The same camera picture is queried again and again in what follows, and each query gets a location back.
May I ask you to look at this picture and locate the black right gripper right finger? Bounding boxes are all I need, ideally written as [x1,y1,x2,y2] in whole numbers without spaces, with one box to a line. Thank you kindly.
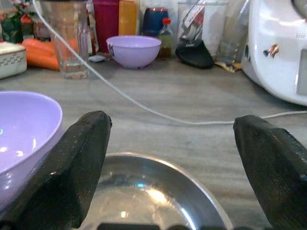
[233,115,307,230]

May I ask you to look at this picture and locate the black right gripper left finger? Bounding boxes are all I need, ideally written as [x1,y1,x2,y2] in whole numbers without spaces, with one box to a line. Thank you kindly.
[0,110,113,230]

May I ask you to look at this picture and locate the large lilac plastic bowl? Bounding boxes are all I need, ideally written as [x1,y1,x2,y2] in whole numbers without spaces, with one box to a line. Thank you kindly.
[0,90,64,211]

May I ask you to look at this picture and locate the stainless steel deep plate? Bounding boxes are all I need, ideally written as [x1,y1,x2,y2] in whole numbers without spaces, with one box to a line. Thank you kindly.
[80,152,234,230]

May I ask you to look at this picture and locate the yellow wrapper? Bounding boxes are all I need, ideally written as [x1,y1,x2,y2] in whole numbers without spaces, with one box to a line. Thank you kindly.
[214,61,243,73]

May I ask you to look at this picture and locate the small white packet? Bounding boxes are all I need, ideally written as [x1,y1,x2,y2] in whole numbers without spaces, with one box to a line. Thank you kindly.
[88,54,106,63]

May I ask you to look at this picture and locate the orange carrot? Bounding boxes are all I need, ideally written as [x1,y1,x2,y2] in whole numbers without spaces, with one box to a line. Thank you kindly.
[22,38,79,71]

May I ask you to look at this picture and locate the white kitchen appliance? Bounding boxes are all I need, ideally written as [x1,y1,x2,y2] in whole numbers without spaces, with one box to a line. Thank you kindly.
[241,0,307,106]

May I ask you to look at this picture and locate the white patterned lidded container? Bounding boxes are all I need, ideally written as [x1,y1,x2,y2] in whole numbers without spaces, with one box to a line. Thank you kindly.
[0,41,27,79]

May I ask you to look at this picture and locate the clear glass jar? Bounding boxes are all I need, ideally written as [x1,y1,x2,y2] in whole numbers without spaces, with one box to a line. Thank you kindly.
[39,0,90,80]

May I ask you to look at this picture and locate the small lilac plastic bowl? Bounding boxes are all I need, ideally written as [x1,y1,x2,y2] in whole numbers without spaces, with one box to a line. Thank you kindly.
[106,35,162,70]

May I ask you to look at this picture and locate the black pouch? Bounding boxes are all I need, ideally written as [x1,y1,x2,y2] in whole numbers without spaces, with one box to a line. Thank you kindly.
[175,40,215,69]

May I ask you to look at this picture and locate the magenta plastic cup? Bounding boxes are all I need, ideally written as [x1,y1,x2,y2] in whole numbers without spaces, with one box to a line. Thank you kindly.
[92,0,120,54]

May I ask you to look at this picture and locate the green plant with red flowers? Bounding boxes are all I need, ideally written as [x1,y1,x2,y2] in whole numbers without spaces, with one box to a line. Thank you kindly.
[0,0,33,44]

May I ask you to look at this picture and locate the small red-capped bottle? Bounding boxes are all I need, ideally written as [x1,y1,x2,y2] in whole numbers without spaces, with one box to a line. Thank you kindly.
[157,18,174,59]

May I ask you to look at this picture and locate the orange plastic container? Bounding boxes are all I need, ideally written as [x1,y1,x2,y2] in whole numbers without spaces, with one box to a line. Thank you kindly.
[118,0,139,36]

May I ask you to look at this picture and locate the clear plastic bag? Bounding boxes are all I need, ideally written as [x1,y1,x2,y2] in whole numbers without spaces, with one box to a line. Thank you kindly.
[177,0,250,65]

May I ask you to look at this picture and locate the dark blue cup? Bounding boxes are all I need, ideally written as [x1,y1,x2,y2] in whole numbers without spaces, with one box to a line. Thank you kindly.
[142,7,169,38]

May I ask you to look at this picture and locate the white power cable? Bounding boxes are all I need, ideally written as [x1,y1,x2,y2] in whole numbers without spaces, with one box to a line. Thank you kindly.
[32,0,307,126]

